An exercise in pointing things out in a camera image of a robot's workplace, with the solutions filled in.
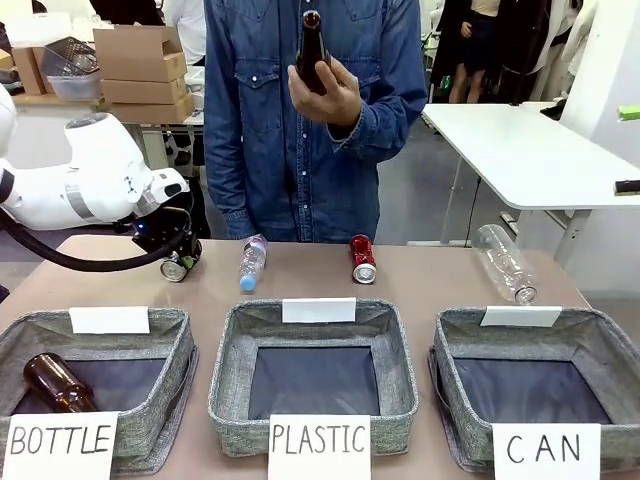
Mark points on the person's right forearm denim sleeve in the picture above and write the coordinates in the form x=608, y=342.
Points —
x=225, y=165

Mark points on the red aluminium can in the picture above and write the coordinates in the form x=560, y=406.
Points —
x=362, y=255

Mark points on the bystander in black skirt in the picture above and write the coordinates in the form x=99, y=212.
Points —
x=475, y=45

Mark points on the bystander in white top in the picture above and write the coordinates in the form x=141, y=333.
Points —
x=187, y=30

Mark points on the brown glass bottle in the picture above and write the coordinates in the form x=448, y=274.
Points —
x=57, y=385
x=311, y=50

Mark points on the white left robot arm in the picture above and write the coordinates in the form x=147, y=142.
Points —
x=100, y=170

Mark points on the grey fabric basket plastic sign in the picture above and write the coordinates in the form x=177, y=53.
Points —
x=235, y=400

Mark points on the person's torso in denim shirt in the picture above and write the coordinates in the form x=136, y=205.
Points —
x=280, y=165

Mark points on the white office table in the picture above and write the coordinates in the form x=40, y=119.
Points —
x=525, y=155

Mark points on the large clear plastic bottle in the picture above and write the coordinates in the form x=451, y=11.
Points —
x=505, y=262

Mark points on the flat cardboard box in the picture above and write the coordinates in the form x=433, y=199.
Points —
x=155, y=111
x=145, y=91

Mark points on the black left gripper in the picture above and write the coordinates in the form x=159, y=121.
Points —
x=167, y=230

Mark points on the person's left hand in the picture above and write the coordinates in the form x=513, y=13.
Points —
x=332, y=102

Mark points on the clear plastic tub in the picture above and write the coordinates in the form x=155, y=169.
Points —
x=77, y=86

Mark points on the paper sign reading PLASTIC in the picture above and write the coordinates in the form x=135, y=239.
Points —
x=320, y=450

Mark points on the small green object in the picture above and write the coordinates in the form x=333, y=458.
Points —
x=630, y=111

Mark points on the large open cardboard box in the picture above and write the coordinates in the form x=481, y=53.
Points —
x=135, y=55

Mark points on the small black object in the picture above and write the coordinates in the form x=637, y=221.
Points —
x=628, y=187

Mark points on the small cardboard box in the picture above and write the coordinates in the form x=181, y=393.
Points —
x=30, y=70

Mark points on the grey fabric basket bottle sign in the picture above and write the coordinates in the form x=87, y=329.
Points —
x=150, y=415

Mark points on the small plastic bottle blue cap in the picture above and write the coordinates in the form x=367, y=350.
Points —
x=252, y=260

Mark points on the grey fabric basket can sign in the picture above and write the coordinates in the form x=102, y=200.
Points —
x=452, y=400

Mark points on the silver aluminium can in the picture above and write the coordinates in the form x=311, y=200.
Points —
x=174, y=271

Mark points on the paper sign reading CAN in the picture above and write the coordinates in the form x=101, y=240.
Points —
x=545, y=450

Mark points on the blank white card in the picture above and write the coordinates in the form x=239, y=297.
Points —
x=110, y=320
x=520, y=316
x=319, y=310

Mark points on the paper sign reading BOTTLE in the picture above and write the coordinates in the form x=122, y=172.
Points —
x=60, y=445

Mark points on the black mesh basket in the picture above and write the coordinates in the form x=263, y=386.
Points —
x=70, y=57

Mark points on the bystander in black coat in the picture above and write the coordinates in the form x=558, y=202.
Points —
x=525, y=45

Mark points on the person's left forearm denim sleeve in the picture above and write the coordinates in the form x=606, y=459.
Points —
x=385, y=125

